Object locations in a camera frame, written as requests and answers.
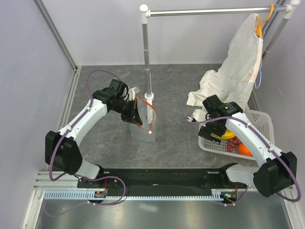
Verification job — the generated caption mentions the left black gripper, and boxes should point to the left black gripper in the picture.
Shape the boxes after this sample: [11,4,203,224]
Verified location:
[112,98,142,126]

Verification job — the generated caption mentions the yellow banana bunch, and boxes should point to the yellow banana bunch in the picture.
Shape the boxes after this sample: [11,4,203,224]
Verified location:
[214,130,235,140]

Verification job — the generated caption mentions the clear orange-zipper zip bag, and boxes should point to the clear orange-zipper zip bag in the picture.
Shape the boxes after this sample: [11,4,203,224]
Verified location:
[130,96,157,143]

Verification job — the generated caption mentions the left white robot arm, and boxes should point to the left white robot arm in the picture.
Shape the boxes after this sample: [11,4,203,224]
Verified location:
[45,79,142,187]

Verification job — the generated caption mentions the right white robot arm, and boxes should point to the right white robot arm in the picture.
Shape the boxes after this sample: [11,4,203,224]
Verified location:
[198,95,301,197]

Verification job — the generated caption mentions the red grape bunch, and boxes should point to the red grape bunch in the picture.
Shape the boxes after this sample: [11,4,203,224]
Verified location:
[227,136,242,153]

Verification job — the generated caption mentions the orange fruit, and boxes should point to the orange fruit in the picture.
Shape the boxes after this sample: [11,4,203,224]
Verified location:
[237,143,253,157]

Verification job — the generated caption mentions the white plastic basket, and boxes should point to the white plastic basket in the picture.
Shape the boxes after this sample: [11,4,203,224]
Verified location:
[198,110,275,160]

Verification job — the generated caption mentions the white cloth garment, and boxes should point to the white cloth garment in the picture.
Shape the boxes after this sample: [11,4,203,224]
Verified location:
[186,13,263,109]

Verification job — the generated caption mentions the blue clothes hanger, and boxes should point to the blue clothes hanger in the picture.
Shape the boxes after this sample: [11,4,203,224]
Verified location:
[254,4,278,89]

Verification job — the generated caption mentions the orange clothes hanger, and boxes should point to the orange clothes hanger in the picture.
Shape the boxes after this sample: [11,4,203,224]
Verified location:
[254,3,276,39]

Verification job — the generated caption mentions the metal clothes rack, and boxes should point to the metal clothes rack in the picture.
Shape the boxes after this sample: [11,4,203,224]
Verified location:
[139,0,301,105]

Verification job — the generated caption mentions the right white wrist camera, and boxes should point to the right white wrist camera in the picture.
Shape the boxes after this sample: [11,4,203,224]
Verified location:
[186,109,207,124]

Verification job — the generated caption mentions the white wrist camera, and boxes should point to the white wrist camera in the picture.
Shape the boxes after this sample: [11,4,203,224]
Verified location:
[186,109,207,124]
[126,87,140,101]

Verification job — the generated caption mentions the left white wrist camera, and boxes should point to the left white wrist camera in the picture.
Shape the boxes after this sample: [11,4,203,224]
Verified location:
[126,87,140,101]

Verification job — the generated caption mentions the white slotted cable duct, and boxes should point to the white slotted cable duct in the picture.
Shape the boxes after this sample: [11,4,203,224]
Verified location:
[43,190,232,201]

